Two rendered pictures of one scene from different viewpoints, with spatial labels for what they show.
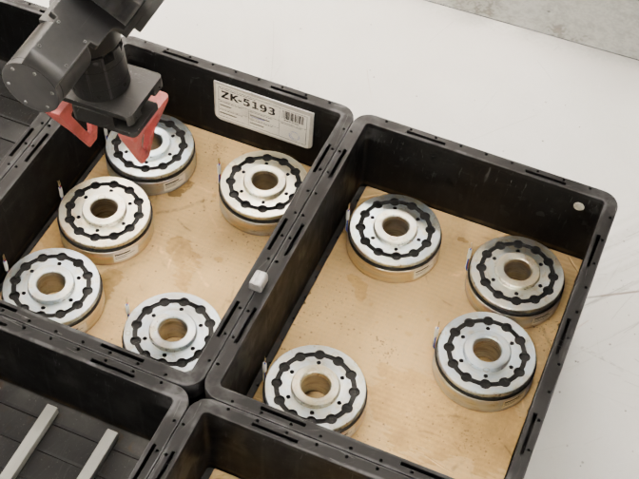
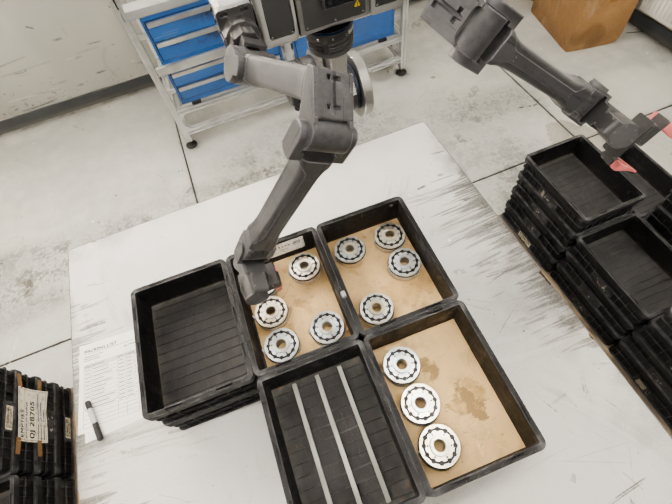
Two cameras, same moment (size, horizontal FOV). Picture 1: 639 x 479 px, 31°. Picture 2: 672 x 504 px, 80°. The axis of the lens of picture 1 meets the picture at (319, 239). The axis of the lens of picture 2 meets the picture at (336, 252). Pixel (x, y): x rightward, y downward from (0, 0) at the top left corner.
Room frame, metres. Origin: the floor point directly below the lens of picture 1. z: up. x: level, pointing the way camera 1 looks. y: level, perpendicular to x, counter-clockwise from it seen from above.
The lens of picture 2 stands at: (0.26, 0.31, 1.98)
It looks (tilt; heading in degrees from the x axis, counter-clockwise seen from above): 59 degrees down; 329
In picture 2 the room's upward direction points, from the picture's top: 10 degrees counter-clockwise
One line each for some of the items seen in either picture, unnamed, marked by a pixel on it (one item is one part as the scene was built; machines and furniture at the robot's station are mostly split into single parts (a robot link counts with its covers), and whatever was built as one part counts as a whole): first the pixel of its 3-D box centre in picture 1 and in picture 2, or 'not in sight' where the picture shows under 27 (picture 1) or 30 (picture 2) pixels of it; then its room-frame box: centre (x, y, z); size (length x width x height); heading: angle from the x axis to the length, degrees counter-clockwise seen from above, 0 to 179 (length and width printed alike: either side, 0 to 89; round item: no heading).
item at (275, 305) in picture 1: (418, 322); (382, 268); (0.69, -0.11, 0.87); 0.40 x 0.30 x 0.11; 160
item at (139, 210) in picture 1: (105, 212); (271, 311); (0.82, 0.24, 0.86); 0.10 x 0.10 x 0.01
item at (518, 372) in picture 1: (486, 353); (404, 262); (0.66, -0.18, 0.86); 0.10 x 0.10 x 0.01
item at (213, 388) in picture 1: (423, 294); (382, 260); (0.69, -0.11, 0.92); 0.40 x 0.30 x 0.02; 160
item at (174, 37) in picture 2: not in sight; (221, 47); (2.55, -0.55, 0.60); 0.72 x 0.03 x 0.56; 72
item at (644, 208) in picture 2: not in sight; (623, 191); (0.42, -1.52, 0.26); 0.40 x 0.30 x 0.23; 162
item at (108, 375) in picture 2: not in sight; (110, 380); (1.06, 0.77, 0.70); 0.33 x 0.23 x 0.01; 162
